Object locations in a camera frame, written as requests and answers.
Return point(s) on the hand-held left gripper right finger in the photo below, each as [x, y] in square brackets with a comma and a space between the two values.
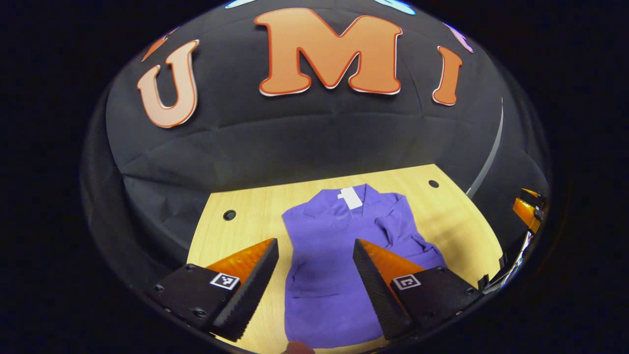
[378, 295]

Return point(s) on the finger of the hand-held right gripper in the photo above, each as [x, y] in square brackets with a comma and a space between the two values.
[523, 211]
[533, 196]

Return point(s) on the purple shirt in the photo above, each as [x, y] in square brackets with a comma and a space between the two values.
[324, 255]

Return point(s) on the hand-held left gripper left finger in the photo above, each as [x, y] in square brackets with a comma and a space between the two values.
[248, 295]

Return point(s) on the grey metal pole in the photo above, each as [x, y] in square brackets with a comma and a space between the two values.
[495, 155]

